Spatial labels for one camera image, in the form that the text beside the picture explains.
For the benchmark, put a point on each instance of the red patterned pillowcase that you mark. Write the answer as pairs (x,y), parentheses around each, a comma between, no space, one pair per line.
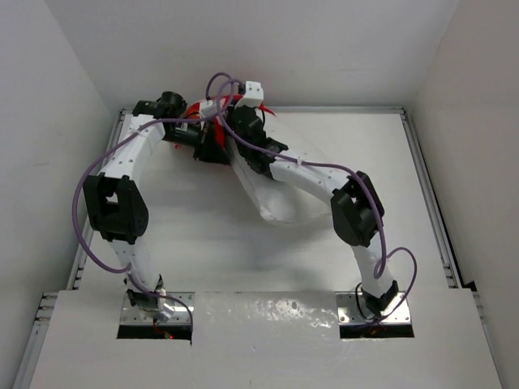
(221,133)

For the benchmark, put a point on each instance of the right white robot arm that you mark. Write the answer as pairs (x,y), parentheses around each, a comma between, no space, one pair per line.
(355,206)

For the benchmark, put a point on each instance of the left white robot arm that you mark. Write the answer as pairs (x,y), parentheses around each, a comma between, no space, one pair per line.
(116,208)

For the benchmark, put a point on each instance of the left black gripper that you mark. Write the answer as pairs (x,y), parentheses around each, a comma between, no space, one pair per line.
(207,148)

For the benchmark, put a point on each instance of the white front cover board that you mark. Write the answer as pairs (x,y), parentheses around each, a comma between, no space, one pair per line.
(266,340)

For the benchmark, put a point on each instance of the white pillow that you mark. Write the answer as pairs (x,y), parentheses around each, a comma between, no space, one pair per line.
(297,193)

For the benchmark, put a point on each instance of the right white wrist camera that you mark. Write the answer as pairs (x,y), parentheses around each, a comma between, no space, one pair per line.
(253,95)

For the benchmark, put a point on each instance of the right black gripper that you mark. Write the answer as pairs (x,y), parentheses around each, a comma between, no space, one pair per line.
(229,116)

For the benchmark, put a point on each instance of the aluminium table frame rail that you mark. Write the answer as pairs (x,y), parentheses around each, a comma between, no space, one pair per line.
(206,236)

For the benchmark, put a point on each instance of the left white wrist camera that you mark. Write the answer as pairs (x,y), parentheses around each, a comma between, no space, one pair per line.
(208,109)

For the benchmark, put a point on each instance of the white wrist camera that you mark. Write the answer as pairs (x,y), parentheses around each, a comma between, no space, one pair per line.
(208,109)
(253,95)

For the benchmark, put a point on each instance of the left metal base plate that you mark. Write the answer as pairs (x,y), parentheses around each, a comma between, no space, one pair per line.
(165,311)

